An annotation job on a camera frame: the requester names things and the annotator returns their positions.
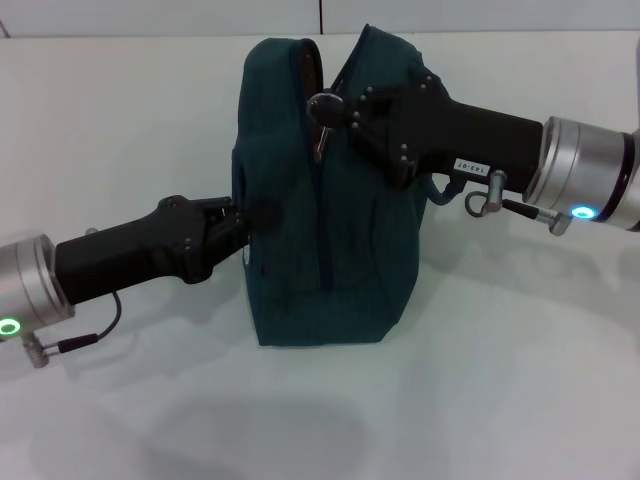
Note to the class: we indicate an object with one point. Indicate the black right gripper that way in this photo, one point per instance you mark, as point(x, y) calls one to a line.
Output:
point(465, 135)

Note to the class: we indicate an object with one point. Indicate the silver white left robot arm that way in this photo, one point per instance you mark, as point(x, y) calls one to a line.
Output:
point(30, 290)

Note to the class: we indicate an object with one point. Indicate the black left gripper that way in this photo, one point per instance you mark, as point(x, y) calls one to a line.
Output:
point(135, 255)

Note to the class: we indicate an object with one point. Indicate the dark teal insulated lunch bag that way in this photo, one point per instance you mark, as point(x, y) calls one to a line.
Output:
point(350, 250)

